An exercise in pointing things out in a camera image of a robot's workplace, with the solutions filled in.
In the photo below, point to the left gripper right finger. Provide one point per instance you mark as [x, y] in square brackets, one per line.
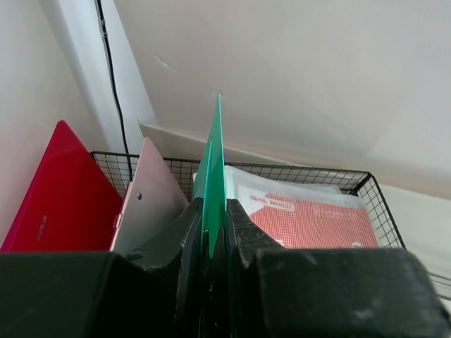
[279, 292]

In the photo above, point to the pink paper folder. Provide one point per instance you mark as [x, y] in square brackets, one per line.
[153, 200]

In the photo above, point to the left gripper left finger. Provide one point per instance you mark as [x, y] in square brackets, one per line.
[152, 291]

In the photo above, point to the green plastic folder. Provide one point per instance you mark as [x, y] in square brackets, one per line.
[209, 185]

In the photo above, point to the red plastic folder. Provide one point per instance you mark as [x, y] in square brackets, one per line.
[70, 204]

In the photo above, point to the clear sleeve orange 2025 brochure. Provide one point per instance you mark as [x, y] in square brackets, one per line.
[302, 215]

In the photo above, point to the black wire mesh organizer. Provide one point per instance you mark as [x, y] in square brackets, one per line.
[120, 168]

